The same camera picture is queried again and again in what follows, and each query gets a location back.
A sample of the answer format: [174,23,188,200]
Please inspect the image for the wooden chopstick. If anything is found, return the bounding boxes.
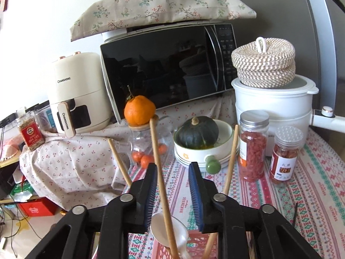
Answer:
[108,139,132,187]
[202,125,239,259]
[150,117,180,258]

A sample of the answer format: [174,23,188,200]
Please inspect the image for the white ceramic spoon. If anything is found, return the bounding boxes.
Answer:
[150,212,192,259]

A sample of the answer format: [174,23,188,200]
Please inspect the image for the pink perforated utensil basket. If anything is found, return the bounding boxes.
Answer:
[151,230,210,258]

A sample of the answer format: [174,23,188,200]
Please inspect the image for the glass jar with small oranges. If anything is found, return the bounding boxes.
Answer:
[129,115,174,169]

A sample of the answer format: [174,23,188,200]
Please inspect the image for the floral white cloth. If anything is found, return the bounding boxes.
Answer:
[19,90,236,210]

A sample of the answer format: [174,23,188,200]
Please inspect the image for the short jar red label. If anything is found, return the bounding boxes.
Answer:
[270,126,304,184]

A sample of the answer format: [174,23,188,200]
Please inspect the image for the red box on floor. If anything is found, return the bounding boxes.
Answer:
[19,198,58,217]

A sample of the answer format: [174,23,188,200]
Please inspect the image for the patterned handmade tablecloth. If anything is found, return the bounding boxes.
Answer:
[91,128,345,259]

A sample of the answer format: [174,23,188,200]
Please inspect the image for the dark green pumpkin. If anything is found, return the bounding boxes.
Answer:
[178,116,219,150]

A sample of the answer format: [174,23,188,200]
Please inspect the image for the tall jar red goji berries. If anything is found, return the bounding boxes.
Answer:
[238,110,269,182]

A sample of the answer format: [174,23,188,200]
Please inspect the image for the large orange on jar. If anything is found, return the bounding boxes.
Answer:
[124,86,156,126]

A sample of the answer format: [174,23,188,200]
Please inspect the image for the white electric cooking pot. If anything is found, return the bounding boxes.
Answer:
[232,75,344,156]

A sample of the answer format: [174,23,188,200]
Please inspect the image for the cream air fryer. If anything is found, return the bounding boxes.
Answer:
[49,52,112,138]

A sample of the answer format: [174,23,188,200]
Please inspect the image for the spice jar red label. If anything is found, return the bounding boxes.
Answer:
[16,112,44,151]

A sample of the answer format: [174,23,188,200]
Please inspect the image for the black microwave oven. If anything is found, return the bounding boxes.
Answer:
[100,22,237,122]

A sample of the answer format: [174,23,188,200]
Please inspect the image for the floral cloth microwave cover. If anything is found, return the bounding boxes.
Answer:
[70,0,257,41]

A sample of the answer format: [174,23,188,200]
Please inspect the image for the silver refrigerator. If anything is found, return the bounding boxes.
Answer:
[233,0,344,116]

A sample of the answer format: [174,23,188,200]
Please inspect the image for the white bowl with green handle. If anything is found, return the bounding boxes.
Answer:
[174,119,234,174]

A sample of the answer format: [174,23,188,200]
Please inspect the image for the woven rope basket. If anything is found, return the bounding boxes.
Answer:
[231,37,296,88]

